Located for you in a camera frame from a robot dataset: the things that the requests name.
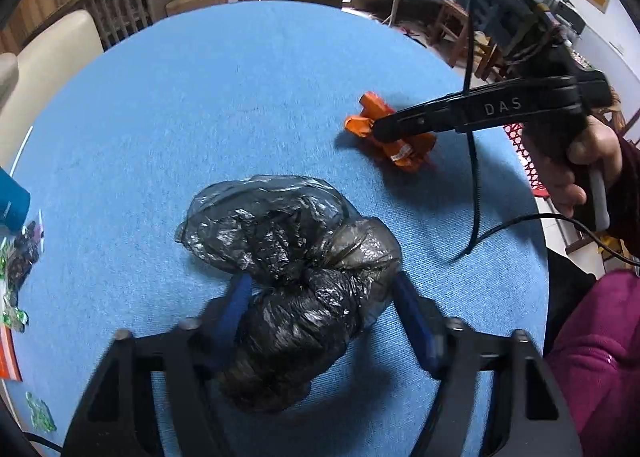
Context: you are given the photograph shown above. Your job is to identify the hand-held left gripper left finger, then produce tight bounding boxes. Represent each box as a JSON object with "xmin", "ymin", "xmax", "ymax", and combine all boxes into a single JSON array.
[{"xmin": 60, "ymin": 273, "xmax": 253, "ymax": 457}]

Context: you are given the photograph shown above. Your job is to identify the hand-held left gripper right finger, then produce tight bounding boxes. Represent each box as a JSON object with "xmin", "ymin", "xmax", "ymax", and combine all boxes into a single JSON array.
[{"xmin": 392, "ymin": 271, "xmax": 583, "ymax": 457}]

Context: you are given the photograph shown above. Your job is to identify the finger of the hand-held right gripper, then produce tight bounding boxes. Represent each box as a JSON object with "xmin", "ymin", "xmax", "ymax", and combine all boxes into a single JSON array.
[{"xmin": 372, "ymin": 95, "xmax": 457, "ymax": 144}]

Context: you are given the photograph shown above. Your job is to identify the red mesh basket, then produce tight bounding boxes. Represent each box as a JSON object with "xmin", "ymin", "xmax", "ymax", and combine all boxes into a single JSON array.
[{"xmin": 502, "ymin": 120, "xmax": 551, "ymax": 198}]

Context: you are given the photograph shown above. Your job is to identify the orange wrapper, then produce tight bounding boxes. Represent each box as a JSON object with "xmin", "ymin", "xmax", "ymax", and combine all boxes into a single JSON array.
[{"xmin": 344, "ymin": 92, "xmax": 437, "ymax": 172}]

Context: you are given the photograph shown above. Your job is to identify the black plastic bag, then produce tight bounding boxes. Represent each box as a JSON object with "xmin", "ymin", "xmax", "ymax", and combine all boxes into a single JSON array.
[{"xmin": 175, "ymin": 174, "xmax": 403, "ymax": 413}]

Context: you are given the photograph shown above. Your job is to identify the person's right forearm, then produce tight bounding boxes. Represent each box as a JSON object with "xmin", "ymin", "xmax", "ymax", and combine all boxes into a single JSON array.
[{"xmin": 606, "ymin": 132, "xmax": 640, "ymax": 260}]

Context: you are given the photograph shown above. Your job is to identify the person's right hand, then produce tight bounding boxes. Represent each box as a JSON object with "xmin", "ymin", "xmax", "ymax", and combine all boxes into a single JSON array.
[{"xmin": 537, "ymin": 117, "xmax": 626, "ymax": 218}]

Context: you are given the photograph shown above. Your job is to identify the person's magenta clothing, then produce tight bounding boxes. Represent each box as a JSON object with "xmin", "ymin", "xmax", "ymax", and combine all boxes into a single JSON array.
[{"xmin": 545, "ymin": 269, "xmax": 640, "ymax": 448}]

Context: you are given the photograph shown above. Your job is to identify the blue tablecloth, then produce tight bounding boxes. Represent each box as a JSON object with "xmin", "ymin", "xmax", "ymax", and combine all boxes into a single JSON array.
[{"xmin": 10, "ymin": 0, "xmax": 551, "ymax": 457}]

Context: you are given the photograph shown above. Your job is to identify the pile of green candy wrappers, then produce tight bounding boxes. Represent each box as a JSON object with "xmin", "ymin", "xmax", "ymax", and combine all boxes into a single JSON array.
[{"xmin": 0, "ymin": 221, "xmax": 46, "ymax": 334}]

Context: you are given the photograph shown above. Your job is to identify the orange and white box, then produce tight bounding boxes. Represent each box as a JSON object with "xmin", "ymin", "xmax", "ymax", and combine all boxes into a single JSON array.
[{"xmin": 0, "ymin": 322, "xmax": 23, "ymax": 383}]

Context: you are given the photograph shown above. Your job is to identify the teal water bottle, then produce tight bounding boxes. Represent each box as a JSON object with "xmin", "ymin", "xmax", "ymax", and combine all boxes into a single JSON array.
[{"xmin": 0, "ymin": 167, "xmax": 32, "ymax": 233}]

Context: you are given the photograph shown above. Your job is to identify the radiator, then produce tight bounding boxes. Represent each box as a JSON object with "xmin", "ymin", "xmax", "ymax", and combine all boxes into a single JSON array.
[{"xmin": 75, "ymin": 0, "xmax": 153, "ymax": 50}]

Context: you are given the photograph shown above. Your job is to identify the black cable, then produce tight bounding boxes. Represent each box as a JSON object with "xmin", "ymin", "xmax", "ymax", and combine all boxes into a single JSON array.
[{"xmin": 450, "ymin": 0, "xmax": 640, "ymax": 267}]

